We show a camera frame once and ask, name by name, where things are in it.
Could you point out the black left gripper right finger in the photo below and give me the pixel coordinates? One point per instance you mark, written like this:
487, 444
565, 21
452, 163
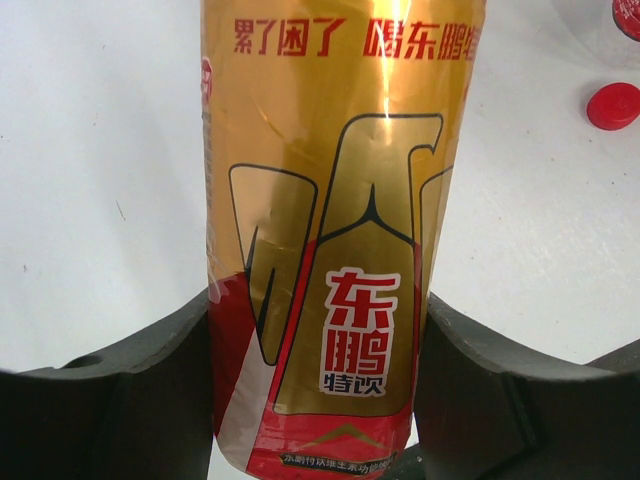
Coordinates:
487, 407

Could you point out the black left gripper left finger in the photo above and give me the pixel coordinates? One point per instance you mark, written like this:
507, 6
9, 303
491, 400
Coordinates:
140, 408

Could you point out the amber tea bottle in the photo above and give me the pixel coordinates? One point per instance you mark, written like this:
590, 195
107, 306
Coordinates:
330, 131

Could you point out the red bottle cap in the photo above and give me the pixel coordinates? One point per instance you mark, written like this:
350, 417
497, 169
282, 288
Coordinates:
614, 106

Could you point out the clear red-label water bottle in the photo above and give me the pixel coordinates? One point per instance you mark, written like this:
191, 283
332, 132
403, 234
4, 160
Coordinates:
626, 16

